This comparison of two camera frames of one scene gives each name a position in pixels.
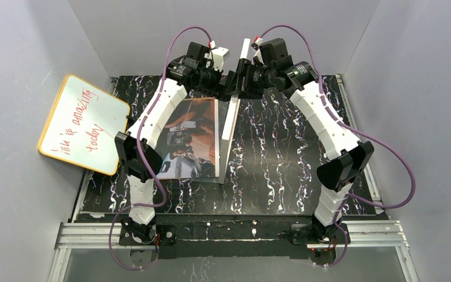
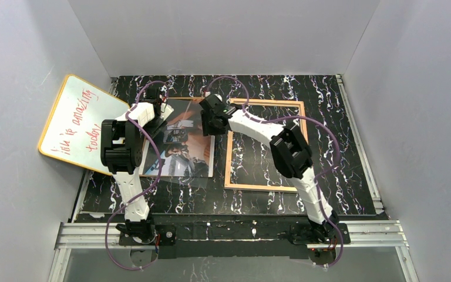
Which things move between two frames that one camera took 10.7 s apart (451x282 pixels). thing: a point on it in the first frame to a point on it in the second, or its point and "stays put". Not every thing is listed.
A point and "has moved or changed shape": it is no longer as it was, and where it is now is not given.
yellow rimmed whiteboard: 81,127 stays put
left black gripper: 221,82 to 157,123
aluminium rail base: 359,234 stays put
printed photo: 188,140 stays put
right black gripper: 243,79 to 208,125
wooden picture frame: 228,111 has moved or changed shape
